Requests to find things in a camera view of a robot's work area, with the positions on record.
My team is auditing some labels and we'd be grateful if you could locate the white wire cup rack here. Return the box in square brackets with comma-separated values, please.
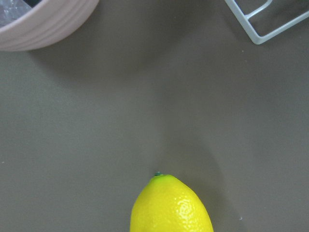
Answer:
[225, 0, 309, 45]

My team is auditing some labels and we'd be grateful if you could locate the pink bowl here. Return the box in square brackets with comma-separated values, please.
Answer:
[0, 0, 99, 52]

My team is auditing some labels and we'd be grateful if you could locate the ice cubes pile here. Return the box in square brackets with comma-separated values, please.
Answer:
[0, 0, 32, 28]

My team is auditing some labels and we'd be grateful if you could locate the yellow lemon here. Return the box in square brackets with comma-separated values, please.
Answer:
[129, 172, 213, 232]

